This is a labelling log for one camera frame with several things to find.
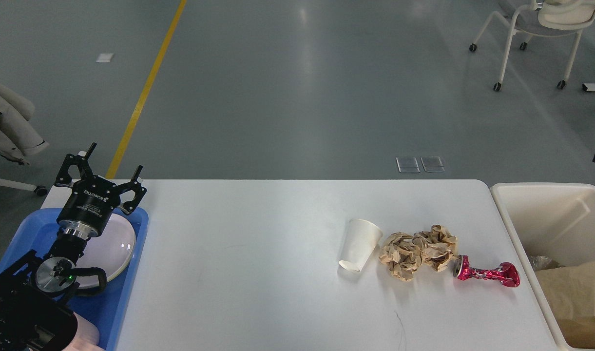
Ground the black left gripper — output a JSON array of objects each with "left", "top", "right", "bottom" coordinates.
[{"left": 55, "top": 143, "right": 147, "bottom": 238}]

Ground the pink plate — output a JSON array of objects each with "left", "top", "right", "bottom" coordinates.
[{"left": 77, "top": 214, "right": 135, "bottom": 270}]

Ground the foil bag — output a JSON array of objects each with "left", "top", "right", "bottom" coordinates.
[{"left": 527, "top": 255, "right": 564, "bottom": 272}]

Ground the brown paper bag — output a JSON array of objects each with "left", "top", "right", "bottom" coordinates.
[{"left": 536, "top": 261, "right": 595, "bottom": 349}]

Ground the pink mug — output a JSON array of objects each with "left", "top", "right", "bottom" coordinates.
[{"left": 65, "top": 313, "right": 104, "bottom": 351}]

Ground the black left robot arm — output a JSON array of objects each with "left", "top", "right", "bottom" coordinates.
[{"left": 0, "top": 143, "right": 147, "bottom": 351}]

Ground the white chair with jacket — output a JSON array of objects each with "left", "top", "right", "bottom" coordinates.
[{"left": 0, "top": 178, "right": 48, "bottom": 197}]

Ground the cream plastic bin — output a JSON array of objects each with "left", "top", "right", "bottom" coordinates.
[{"left": 491, "top": 183, "right": 595, "bottom": 351}]

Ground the blue plastic tray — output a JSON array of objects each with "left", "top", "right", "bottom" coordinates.
[{"left": 0, "top": 208, "right": 149, "bottom": 351}]

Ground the light green plate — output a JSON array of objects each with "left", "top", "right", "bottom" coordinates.
[{"left": 76, "top": 264, "right": 130, "bottom": 290}]

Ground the white paper on floor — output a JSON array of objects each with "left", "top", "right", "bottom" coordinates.
[{"left": 95, "top": 53, "right": 115, "bottom": 63}]

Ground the white rolling chair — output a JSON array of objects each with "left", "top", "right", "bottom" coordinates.
[{"left": 469, "top": 0, "right": 595, "bottom": 92}]

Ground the crushed red can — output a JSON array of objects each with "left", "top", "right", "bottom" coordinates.
[{"left": 453, "top": 254, "right": 520, "bottom": 288}]

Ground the floor outlet plate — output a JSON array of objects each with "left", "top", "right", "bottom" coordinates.
[
  {"left": 396, "top": 157, "right": 421, "bottom": 174},
  {"left": 420, "top": 156, "right": 445, "bottom": 173}
]

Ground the crumpled brown paper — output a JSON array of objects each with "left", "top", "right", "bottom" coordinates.
[{"left": 378, "top": 225, "right": 459, "bottom": 282}]

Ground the lying white paper cup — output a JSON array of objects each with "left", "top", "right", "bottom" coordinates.
[{"left": 338, "top": 218, "right": 383, "bottom": 273}]

